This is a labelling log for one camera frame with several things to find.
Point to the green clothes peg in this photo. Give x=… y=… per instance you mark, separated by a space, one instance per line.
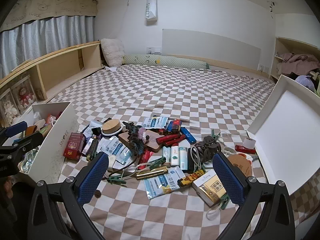
x=216 y=135
x=157 y=161
x=116 y=179
x=225 y=200

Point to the dark green lighter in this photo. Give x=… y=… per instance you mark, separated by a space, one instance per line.
x=93 y=150

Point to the yellow black snack bar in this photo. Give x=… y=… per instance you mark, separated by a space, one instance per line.
x=192 y=177

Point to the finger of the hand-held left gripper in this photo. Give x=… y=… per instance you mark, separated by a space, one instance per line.
x=30 y=140
x=16 y=128

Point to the grey curtain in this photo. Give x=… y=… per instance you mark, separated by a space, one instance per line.
x=50 y=35

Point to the orange brown card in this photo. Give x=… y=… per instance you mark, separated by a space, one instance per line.
x=31 y=130

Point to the wooden corner shelf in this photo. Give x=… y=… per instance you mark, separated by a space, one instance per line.
x=292 y=45

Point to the white tape roll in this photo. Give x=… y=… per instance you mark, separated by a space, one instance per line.
x=250 y=143

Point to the gold white pack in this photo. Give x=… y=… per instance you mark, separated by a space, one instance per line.
x=210 y=187

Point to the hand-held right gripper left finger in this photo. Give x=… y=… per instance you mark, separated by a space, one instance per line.
x=92 y=177

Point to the checkered bed sheet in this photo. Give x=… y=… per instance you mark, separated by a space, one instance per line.
x=175 y=92

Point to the white headboard panel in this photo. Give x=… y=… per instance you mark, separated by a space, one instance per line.
x=210 y=45

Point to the green bolster pillow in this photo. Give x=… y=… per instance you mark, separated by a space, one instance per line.
x=162 y=61

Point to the beige printed valance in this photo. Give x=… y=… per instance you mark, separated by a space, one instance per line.
x=50 y=7

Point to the blue white sachet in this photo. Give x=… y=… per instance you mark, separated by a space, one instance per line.
x=149 y=123
x=161 y=182
x=120 y=152
x=93 y=124
x=162 y=121

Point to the red doll display case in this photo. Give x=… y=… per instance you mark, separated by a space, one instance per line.
x=25 y=96

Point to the white fluffy pillow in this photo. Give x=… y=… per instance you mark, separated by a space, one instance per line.
x=112 y=52

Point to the gold metal bar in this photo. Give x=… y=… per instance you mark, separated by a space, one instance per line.
x=151 y=173

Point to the white green tube box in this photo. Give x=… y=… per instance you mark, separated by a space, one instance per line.
x=166 y=153

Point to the red stick packets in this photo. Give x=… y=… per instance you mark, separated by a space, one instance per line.
x=146 y=157

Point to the pink clothes pile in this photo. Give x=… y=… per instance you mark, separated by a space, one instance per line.
x=297 y=61

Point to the white wall switch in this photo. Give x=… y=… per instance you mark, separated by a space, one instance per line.
x=153 y=50

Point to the wooden bedside shelf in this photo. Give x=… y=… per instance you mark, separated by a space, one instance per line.
x=62 y=65

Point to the black cube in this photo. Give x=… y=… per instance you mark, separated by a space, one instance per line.
x=96 y=130

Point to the white wall socket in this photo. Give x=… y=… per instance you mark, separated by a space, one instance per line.
x=263 y=68

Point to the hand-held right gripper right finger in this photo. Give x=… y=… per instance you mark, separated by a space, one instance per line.
x=228 y=177

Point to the red snack packets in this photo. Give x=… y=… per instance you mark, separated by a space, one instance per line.
x=170 y=138

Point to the white folded paper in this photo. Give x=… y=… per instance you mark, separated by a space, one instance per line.
x=111 y=68

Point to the crocheted yarn scrunchie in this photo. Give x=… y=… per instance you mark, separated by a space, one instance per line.
x=136 y=136

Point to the purple plush toy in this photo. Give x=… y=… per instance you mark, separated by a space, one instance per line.
x=303 y=81

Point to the white lidded storage box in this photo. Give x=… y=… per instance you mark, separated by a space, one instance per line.
x=287 y=130

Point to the small red box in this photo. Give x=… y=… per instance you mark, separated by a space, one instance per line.
x=243 y=150

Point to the brown cardboard box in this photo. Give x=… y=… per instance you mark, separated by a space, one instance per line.
x=152 y=142

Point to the white doll display case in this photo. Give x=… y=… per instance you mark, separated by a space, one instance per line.
x=8 y=111

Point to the white hanging bag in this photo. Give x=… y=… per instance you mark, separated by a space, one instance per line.
x=151 y=7

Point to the round wooden coaster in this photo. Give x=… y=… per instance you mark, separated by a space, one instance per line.
x=238 y=163

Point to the clear plastic bag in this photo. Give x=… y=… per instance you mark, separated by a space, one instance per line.
x=37 y=116

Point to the small brown card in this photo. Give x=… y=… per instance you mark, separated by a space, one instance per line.
x=40 y=94

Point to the purple white small box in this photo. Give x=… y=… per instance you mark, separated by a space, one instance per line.
x=87 y=146

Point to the blue lighter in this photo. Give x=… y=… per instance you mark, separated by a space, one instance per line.
x=188 y=135

